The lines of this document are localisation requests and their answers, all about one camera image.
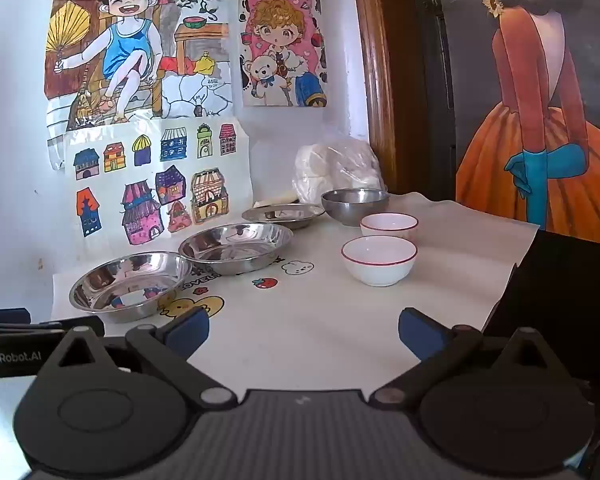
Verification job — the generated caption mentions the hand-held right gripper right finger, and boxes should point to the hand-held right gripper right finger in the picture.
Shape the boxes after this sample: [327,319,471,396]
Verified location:
[367,307,568,408]

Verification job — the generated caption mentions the steel bowls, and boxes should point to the steel bowls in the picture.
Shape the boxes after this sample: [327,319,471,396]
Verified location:
[178,222,294,277]

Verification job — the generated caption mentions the clear bag of white lumps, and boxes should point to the clear bag of white lumps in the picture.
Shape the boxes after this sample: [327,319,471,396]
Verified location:
[294,140,388,206]

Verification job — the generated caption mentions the wall poster child with teddy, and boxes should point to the wall poster child with teddy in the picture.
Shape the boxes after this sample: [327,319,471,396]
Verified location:
[237,0,328,108]

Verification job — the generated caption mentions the wall poster coloured houses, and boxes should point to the wall poster coloured houses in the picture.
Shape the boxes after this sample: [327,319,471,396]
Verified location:
[62,117,253,248]

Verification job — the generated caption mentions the white printed tablecloth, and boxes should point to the white printed tablecloth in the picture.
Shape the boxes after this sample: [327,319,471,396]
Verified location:
[50,192,541,391]

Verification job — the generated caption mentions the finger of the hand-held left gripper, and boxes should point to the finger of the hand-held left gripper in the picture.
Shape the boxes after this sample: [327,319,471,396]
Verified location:
[0,308,32,326]
[0,315,106,339]

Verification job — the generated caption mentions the painting of orange dress figure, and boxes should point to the painting of orange dress figure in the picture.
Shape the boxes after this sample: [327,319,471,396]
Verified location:
[432,0,600,248]

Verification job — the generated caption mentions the black furniture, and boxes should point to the black furniture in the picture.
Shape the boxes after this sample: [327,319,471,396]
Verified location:
[482,230,600,366]

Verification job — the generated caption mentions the white bowl red rim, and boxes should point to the white bowl red rim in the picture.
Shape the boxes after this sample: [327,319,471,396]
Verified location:
[360,213,420,241]
[341,235,418,287]

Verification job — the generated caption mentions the stainless steel bowl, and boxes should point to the stainless steel bowl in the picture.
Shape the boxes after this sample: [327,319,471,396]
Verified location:
[321,188,391,227]

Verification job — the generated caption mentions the dark door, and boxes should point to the dark door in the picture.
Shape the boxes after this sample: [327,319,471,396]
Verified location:
[380,0,458,196]

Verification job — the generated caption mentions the wall poster child with fan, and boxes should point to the wall poster child with fan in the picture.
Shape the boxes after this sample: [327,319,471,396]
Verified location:
[44,0,231,171]

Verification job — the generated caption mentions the brown wooden door frame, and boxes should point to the brown wooden door frame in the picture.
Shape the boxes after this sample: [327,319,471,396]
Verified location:
[350,0,398,193]

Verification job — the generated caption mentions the stainless steel plate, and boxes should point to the stainless steel plate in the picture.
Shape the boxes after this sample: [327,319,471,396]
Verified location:
[241,203,327,231]
[70,251,193,323]

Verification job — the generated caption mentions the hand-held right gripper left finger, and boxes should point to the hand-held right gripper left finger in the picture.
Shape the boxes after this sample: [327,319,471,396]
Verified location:
[37,306,238,408]

